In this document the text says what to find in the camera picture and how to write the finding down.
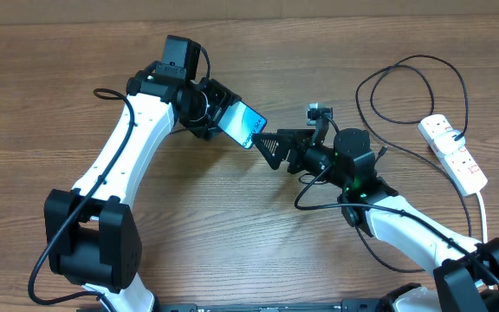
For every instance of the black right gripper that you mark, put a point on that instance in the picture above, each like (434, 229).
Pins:
(298, 144)

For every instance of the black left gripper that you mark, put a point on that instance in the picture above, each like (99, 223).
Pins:
(221, 97)

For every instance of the Samsung Galaxy smartphone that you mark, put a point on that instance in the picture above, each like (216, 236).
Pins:
(240, 122)

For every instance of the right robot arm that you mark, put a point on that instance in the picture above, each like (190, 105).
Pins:
(465, 270)

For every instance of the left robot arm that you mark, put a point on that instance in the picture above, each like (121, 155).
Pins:
(93, 244)

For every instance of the white USB charger plug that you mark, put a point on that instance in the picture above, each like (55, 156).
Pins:
(447, 143)

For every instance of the white power strip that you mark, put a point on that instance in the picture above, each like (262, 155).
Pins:
(460, 165)

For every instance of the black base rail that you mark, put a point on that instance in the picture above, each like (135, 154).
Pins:
(346, 305)

